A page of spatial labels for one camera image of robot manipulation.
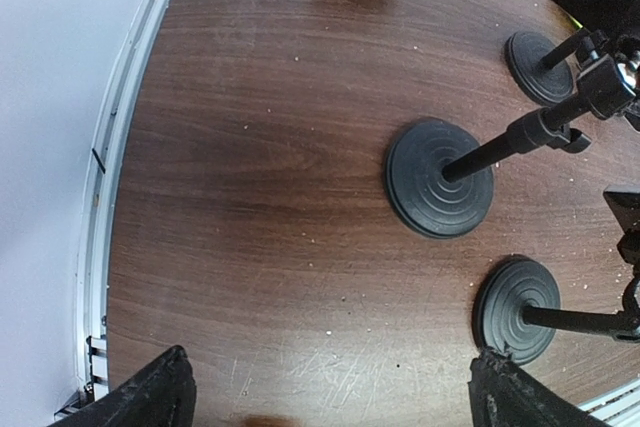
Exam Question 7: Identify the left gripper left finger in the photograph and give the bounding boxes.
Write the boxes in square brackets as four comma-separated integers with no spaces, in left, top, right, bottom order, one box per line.
[54,345,196,427]

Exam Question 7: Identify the tall black phone stand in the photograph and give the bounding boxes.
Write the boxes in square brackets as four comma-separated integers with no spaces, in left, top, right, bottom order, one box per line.
[385,28,639,239]

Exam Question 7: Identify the front aluminium rail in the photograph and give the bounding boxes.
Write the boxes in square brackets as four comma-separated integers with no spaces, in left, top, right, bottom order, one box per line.
[53,0,170,422]

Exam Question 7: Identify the short round black stand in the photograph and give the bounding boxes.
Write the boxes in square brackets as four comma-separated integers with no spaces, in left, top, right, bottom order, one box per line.
[503,28,590,107]

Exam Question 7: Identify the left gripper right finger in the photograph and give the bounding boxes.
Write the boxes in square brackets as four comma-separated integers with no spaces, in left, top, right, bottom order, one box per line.
[468,348,605,427]

